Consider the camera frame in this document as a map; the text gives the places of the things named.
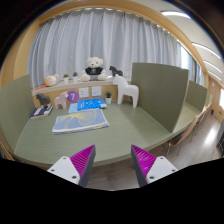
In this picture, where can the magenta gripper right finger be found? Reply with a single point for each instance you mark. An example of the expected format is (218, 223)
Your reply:
(148, 167)

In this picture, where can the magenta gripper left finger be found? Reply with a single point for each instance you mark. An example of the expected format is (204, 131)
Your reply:
(77, 168)

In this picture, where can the folded blue patterned towel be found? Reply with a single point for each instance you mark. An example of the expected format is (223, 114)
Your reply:
(80, 121)

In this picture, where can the wooden chair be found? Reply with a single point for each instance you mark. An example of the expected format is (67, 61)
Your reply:
(178, 139)

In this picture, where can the light blue booklet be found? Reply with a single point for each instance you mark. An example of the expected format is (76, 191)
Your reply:
(73, 108)

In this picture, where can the dark navy book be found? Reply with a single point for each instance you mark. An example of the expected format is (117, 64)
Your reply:
(43, 110)

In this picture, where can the blue book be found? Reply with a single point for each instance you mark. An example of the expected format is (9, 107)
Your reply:
(91, 104)

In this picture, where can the pink wooden horse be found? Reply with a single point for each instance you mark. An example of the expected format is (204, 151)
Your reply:
(60, 101)

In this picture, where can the purple round number sign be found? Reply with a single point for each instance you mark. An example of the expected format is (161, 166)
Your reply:
(73, 96)

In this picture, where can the dark grey wooden horse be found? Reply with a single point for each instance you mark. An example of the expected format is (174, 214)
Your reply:
(44, 100)

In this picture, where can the small potted plant on desk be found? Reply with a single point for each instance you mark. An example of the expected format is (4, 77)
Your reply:
(108, 97)

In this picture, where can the green right desk divider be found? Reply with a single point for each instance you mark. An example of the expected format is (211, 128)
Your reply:
(162, 91)

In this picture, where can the green desk divider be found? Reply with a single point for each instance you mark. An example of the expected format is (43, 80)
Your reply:
(16, 105)
(162, 91)
(196, 95)

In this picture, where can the large white wooden horse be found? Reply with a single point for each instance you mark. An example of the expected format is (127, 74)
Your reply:
(126, 89)

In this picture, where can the green left desk divider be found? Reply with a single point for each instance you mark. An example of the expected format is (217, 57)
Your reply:
(16, 105)

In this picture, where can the green far desk divider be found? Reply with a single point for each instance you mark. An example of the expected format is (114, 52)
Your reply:
(196, 95)

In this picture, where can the orange white plush toy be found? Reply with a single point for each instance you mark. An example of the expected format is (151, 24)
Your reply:
(51, 80)

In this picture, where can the small potted plant left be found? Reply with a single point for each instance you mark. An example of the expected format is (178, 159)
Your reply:
(66, 78)

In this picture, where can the small potted plant middle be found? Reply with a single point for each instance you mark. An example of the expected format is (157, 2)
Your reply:
(75, 77)

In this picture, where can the white teddy bear black shirt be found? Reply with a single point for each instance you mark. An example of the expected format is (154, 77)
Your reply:
(94, 70)

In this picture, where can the small black horse figurine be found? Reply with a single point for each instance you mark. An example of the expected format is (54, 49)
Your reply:
(115, 71)

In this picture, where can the white grey curtain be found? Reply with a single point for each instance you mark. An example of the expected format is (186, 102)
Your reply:
(63, 44)

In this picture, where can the white wall socket left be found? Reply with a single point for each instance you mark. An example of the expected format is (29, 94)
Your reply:
(84, 92)

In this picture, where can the white wall socket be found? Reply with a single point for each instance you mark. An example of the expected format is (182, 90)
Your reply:
(96, 91)
(84, 92)

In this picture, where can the white wall socket right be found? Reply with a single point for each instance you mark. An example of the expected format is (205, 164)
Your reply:
(96, 91)

